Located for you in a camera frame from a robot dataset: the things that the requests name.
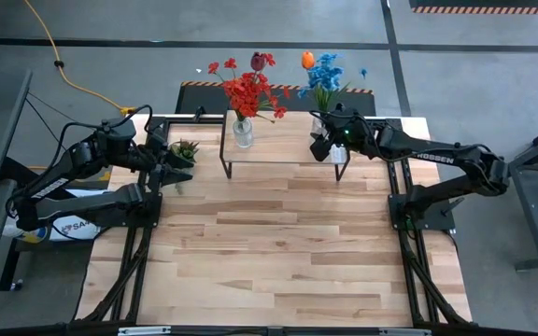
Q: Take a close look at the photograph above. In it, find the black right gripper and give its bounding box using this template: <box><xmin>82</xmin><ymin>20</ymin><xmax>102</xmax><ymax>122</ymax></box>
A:
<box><xmin>309</xmin><ymin>109</ymin><xmax>378</xmax><ymax>163</ymax></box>

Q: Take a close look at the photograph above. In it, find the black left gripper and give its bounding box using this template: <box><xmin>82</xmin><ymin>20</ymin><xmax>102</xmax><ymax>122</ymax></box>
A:
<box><xmin>145</xmin><ymin>132</ymin><xmax>196</xmax><ymax>189</ymax></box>

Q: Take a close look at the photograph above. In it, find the diamond-pattern clear glass vase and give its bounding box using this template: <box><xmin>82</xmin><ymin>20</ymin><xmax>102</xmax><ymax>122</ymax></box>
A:
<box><xmin>310</xmin><ymin>114</ymin><xmax>330</xmax><ymax>139</ymax></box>

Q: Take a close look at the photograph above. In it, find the blue artificial flower bunch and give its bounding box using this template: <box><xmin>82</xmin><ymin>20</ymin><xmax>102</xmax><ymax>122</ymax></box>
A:
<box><xmin>296</xmin><ymin>51</ymin><xmax>369</xmax><ymax>113</ymax></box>

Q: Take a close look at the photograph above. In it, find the ribbed clear glass vase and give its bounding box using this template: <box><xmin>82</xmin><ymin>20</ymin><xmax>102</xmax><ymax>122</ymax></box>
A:
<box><xmin>232</xmin><ymin>116</ymin><xmax>254</xmax><ymax>149</ymax></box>

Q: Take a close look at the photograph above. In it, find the dark red artificial tulip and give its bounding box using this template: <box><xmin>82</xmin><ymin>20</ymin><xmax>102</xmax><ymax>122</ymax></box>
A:
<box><xmin>249</xmin><ymin>51</ymin><xmax>268</xmax><ymax>72</ymax></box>

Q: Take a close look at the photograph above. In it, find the wooden shelf with black legs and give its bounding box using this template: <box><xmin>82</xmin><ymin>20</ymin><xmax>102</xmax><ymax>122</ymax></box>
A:
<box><xmin>219</xmin><ymin>103</ymin><xmax>352</xmax><ymax>182</ymax></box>

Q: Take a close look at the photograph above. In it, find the potted green succulent plant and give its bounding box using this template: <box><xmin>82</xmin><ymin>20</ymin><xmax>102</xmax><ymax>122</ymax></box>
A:
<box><xmin>169</xmin><ymin>138</ymin><xmax>201</xmax><ymax>162</ymax></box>

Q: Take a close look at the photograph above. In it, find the black hazard-striped floor mat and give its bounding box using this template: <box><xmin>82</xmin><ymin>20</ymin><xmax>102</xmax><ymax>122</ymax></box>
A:
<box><xmin>175</xmin><ymin>81</ymin><xmax>376</xmax><ymax>117</ymax></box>
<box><xmin>408</xmin><ymin>0</ymin><xmax>538</xmax><ymax>15</ymax></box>

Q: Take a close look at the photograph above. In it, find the white printed box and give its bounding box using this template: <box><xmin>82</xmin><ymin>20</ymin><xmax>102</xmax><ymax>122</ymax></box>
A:
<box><xmin>49</xmin><ymin>217</ymin><xmax>105</xmax><ymax>243</ymax></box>

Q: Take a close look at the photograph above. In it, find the white spray bottle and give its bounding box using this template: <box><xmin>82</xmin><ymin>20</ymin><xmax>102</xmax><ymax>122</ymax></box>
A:
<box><xmin>2</xmin><ymin>218</ymin><xmax>49</xmax><ymax>245</ymax></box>

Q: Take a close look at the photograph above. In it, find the yellow cable with black knot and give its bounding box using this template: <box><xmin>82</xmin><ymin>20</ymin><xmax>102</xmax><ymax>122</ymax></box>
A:
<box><xmin>22</xmin><ymin>0</ymin><xmax>137</xmax><ymax>117</ymax></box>

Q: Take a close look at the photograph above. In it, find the black floor cable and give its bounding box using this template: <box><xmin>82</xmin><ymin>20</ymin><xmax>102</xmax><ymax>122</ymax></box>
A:
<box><xmin>24</xmin><ymin>91</ymin><xmax>92</xmax><ymax>130</ymax></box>
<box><xmin>25</xmin><ymin>98</ymin><xmax>64</xmax><ymax>150</ymax></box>

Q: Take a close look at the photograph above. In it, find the silver metal bracket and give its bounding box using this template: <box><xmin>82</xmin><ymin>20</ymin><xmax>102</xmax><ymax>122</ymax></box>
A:
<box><xmin>117</xmin><ymin>326</ymin><xmax>172</xmax><ymax>336</ymax></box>
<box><xmin>379</xmin><ymin>328</ymin><xmax>432</xmax><ymax>336</ymax></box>

